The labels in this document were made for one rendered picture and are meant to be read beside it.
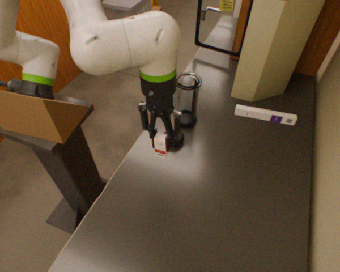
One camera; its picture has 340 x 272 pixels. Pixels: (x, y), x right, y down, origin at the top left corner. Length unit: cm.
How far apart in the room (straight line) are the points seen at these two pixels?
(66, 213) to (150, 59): 164
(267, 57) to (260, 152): 41
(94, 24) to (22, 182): 194
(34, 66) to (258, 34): 92
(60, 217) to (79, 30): 165
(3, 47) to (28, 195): 136
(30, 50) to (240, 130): 94
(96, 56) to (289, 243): 77
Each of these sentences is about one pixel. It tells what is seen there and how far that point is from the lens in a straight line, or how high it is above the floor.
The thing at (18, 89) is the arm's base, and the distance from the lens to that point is 122.
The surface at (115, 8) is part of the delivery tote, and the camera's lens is 329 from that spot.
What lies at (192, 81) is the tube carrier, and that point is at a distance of 103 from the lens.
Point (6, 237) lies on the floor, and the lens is 215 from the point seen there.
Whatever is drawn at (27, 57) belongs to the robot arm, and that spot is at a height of 122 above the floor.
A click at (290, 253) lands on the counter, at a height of 94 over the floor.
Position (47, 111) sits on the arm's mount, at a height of 113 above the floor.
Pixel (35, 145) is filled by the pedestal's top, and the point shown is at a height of 93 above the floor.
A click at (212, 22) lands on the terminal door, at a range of 151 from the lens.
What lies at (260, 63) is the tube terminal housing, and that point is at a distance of 117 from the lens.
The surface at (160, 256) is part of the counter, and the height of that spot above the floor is 94.
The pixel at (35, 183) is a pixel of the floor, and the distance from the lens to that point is 228.
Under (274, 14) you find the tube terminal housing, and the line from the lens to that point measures 109.
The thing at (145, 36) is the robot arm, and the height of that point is 150.
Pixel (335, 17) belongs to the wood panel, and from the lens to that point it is 150.
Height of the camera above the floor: 172
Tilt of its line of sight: 49 degrees down
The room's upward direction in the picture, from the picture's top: straight up
